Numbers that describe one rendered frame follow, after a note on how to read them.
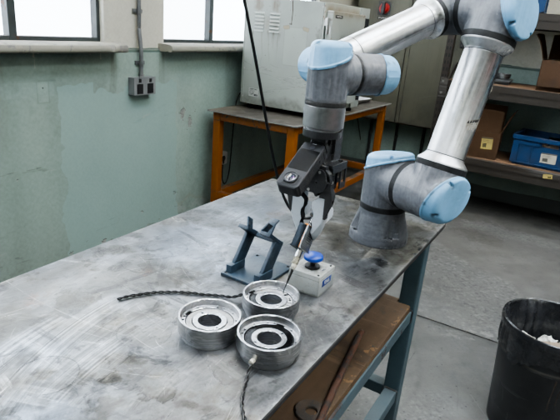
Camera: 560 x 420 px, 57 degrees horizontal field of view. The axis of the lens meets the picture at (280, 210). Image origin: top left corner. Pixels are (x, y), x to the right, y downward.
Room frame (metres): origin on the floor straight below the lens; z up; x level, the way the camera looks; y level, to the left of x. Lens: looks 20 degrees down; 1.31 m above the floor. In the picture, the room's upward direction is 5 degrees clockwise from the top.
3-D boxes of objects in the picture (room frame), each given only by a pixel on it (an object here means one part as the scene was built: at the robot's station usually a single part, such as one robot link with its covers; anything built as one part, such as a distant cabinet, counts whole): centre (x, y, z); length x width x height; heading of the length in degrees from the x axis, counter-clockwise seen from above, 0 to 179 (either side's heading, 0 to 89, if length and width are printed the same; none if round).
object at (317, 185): (0.95, -0.07, 1.07); 0.09 x 0.08 x 0.12; 148
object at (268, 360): (0.72, 0.00, 0.82); 0.10 x 0.10 x 0.04
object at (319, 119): (0.95, -0.06, 1.15); 0.08 x 0.08 x 0.05
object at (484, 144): (4.11, -1.51, 0.64); 0.49 x 0.40 x 0.37; 65
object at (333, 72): (0.95, -0.07, 1.23); 0.09 x 0.08 x 0.11; 127
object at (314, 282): (0.96, -0.08, 0.82); 0.08 x 0.07 x 0.05; 150
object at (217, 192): (3.61, -0.15, 0.39); 1.50 x 0.62 x 0.78; 150
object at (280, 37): (3.42, -0.10, 1.10); 0.62 x 0.61 x 0.65; 150
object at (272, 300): (0.84, 0.00, 0.82); 0.10 x 0.10 x 0.04
